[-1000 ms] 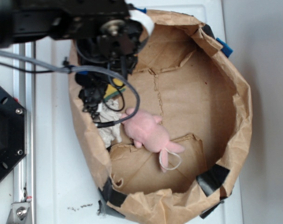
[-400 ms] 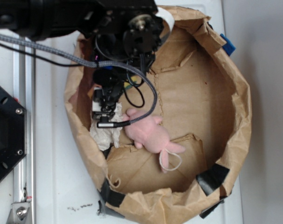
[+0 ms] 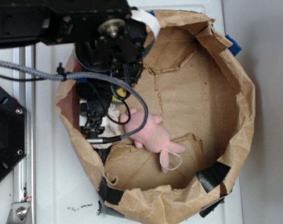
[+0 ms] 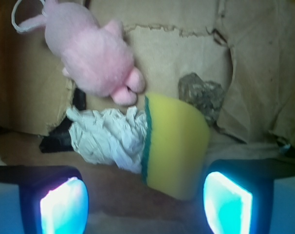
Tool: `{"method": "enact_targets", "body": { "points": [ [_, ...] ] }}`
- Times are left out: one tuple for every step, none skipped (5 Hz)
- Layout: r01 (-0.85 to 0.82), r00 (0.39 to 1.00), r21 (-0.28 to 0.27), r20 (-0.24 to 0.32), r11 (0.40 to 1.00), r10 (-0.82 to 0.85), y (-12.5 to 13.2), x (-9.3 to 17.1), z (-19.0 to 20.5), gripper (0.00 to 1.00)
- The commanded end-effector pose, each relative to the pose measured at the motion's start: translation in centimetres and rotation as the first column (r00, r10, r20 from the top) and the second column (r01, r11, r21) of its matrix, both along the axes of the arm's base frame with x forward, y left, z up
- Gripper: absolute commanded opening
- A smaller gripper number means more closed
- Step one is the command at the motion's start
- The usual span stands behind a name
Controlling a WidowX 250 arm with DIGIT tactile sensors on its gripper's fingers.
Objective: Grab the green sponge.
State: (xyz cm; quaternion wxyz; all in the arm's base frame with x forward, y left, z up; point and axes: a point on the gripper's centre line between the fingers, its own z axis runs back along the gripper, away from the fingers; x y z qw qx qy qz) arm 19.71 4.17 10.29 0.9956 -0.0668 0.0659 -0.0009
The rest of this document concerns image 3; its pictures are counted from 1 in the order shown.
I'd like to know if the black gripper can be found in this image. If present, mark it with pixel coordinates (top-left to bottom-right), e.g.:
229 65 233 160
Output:
74 18 147 140

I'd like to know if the yellow green sponge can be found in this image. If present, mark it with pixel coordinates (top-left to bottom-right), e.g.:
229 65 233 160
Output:
112 88 127 105

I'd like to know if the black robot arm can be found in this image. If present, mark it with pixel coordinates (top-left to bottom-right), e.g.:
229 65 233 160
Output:
0 0 149 143

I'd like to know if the brown paper bag bin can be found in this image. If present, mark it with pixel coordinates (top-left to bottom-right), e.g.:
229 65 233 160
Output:
55 10 255 224

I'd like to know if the crumpled white paper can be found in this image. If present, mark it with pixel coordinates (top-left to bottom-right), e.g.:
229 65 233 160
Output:
92 104 120 149

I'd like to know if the pink plush toy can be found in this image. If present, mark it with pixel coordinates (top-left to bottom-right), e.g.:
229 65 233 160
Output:
120 108 186 173

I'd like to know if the blue tape piece right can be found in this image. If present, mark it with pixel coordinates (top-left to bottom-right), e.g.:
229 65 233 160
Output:
225 35 242 56

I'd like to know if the black tape piece bottom left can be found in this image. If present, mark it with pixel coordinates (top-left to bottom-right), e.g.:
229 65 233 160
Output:
98 177 124 205

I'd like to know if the black tape piece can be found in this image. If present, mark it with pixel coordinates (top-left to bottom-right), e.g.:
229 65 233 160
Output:
199 197 225 218
197 161 231 193
98 177 124 205

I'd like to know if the white plastic tray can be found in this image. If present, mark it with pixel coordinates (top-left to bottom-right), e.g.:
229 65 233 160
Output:
35 0 243 224

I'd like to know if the black tape piece bottom right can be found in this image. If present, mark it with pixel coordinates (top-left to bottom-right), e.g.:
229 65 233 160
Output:
197 161 231 193

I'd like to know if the black tape piece lower right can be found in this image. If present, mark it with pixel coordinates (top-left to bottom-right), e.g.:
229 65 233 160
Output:
199 197 225 218

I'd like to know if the white flat ribbon cable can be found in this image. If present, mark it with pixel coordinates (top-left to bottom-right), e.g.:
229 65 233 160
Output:
131 9 160 38

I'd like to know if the grey braided cable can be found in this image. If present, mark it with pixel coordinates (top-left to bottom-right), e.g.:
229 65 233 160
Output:
0 58 149 143

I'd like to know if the aluminium frame rail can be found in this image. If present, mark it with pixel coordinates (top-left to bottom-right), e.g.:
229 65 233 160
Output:
12 45 36 224

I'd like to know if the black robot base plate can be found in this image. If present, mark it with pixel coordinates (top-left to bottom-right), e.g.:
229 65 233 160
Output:
0 86 24 182

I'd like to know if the metal corner bracket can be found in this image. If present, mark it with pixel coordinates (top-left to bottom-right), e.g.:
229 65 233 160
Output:
6 202 32 224

